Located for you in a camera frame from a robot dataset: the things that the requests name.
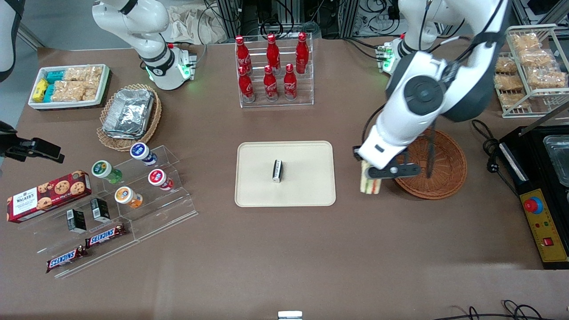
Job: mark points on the clear plastic container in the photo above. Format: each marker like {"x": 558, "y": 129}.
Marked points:
{"x": 558, "y": 160}

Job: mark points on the green gum jar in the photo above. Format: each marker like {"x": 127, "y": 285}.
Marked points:
{"x": 103, "y": 170}

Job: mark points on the red gum jar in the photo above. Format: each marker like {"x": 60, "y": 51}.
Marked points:
{"x": 158, "y": 178}

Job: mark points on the clear bag of crisp snacks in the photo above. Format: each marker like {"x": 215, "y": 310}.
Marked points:
{"x": 507, "y": 82}
{"x": 535, "y": 58}
{"x": 546, "y": 79}
{"x": 506, "y": 65}
{"x": 84, "y": 73}
{"x": 69, "y": 91}
{"x": 514, "y": 100}
{"x": 524, "y": 41}

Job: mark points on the teal snack packet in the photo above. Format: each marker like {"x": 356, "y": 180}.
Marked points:
{"x": 55, "y": 76}
{"x": 50, "y": 93}

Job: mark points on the red Walkers cookie box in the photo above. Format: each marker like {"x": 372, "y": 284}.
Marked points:
{"x": 44, "y": 198}

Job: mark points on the white plastic snack bin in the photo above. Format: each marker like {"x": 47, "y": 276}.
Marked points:
{"x": 104, "y": 86}

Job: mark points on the small black barcode box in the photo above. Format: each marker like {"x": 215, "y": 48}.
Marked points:
{"x": 100, "y": 210}
{"x": 76, "y": 221}

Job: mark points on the small black white pack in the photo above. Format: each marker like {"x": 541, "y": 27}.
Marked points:
{"x": 277, "y": 171}

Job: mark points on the crumpled white cloth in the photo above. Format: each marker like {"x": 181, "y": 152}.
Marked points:
{"x": 191, "y": 24}

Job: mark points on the orange gum jar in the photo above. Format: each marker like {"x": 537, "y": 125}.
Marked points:
{"x": 126, "y": 196}

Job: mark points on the yellow control panel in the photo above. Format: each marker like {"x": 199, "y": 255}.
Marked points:
{"x": 549, "y": 226}

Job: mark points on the silver foil pack stack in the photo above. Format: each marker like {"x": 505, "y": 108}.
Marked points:
{"x": 129, "y": 113}

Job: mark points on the brown wicker basket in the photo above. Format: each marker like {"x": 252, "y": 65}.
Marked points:
{"x": 446, "y": 169}

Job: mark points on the clear acrylic stepped display stand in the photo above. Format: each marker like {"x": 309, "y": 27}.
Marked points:
{"x": 169, "y": 209}

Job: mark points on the Snickers chocolate bar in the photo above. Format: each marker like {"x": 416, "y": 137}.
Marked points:
{"x": 105, "y": 235}
{"x": 66, "y": 259}

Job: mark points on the red emergency stop button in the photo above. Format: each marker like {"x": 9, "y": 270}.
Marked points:
{"x": 533, "y": 205}

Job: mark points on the light wicker basket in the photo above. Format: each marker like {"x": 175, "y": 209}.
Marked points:
{"x": 151, "y": 126}

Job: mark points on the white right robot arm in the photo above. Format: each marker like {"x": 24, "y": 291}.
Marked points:
{"x": 151, "y": 40}

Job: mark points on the purple gum jar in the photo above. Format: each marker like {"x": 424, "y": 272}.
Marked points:
{"x": 141, "y": 152}

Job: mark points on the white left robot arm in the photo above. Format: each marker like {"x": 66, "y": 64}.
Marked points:
{"x": 422, "y": 93}

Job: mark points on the sandwich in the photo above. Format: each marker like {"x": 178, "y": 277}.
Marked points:
{"x": 371, "y": 186}

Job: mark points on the black heating machine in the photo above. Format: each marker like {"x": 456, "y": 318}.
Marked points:
{"x": 533, "y": 151}

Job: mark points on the clear acrylic bottle rack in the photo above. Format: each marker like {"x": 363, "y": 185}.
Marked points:
{"x": 306, "y": 89}

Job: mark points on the yellow snack packet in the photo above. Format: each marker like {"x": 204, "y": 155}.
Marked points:
{"x": 41, "y": 90}

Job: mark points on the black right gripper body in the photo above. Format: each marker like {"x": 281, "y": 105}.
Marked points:
{"x": 10, "y": 145}

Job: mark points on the cream plastic tray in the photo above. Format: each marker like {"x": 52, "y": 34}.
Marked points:
{"x": 306, "y": 178}

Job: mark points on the red cola bottle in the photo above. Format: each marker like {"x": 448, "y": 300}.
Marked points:
{"x": 270, "y": 86}
{"x": 273, "y": 53}
{"x": 246, "y": 86}
{"x": 302, "y": 53}
{"x": 290, "y": 84}
{"x": 242, "y": 53}

